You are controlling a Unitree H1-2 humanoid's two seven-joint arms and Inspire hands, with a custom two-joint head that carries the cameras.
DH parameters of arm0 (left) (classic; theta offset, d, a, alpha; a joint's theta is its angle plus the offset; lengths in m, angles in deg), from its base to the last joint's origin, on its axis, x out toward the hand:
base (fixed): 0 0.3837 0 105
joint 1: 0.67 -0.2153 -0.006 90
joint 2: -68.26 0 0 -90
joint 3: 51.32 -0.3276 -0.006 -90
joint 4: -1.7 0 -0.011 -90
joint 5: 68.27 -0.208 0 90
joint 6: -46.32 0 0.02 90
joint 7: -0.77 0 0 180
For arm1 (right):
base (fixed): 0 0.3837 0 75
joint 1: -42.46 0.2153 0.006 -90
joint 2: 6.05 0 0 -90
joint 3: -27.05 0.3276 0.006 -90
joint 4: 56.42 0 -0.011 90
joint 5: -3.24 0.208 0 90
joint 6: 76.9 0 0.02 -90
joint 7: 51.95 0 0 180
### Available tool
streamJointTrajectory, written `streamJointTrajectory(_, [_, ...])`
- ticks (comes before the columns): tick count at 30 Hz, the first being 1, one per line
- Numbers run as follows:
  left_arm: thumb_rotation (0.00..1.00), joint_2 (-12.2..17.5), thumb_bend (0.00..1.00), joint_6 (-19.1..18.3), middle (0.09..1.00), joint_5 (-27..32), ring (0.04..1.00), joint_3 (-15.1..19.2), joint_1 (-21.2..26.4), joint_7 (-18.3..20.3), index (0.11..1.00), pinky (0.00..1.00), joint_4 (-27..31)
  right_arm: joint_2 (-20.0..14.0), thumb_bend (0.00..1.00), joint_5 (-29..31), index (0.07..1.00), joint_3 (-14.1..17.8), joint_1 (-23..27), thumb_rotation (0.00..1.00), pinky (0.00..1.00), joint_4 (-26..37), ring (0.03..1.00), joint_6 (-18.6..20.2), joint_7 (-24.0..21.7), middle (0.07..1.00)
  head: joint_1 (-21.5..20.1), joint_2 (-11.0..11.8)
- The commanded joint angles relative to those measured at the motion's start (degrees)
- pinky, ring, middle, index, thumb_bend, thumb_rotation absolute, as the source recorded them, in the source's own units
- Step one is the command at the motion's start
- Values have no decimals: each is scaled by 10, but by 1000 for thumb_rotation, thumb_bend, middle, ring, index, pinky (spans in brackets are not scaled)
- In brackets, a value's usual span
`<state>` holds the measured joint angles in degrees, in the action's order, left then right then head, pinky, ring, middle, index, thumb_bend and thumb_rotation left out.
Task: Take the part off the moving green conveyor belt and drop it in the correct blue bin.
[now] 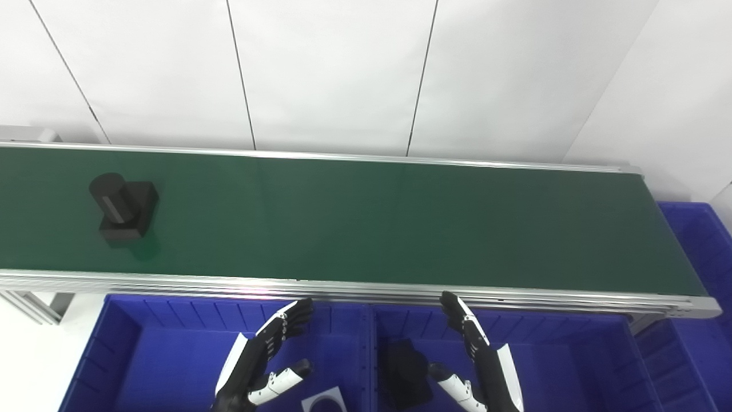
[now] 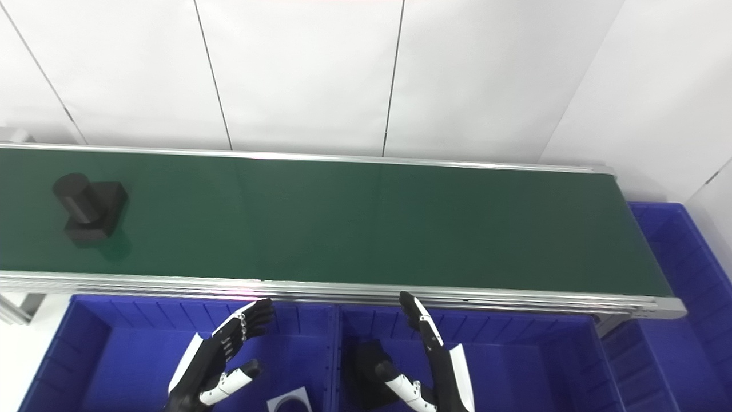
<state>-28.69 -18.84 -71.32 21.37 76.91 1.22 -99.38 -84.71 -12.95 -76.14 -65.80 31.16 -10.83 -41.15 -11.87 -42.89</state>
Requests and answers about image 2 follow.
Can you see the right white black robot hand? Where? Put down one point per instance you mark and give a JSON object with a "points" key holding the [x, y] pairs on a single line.
{"points": [[443, 372]]}

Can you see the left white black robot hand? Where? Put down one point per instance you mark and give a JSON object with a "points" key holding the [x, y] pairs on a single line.
{"points": [[209, 357]]}

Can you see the black cylinder block part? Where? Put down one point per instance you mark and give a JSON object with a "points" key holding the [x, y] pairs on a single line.
{"points": [[91, 206], [366, 366]]}

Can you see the blue plastic bin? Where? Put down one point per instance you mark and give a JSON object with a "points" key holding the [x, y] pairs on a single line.
{"points": [[131, 366], [686, 320], [526, 372]]}

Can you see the white square part with hole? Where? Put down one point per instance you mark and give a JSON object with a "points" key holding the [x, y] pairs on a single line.
{"points": [[300, 395]]}

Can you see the green conveyor belt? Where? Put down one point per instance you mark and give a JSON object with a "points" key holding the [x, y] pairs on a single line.
{"points": [[354, 217]]}

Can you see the aluminium conveyor support leg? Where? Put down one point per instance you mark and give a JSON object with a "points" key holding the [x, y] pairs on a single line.
{"points": [[20, 306]]}

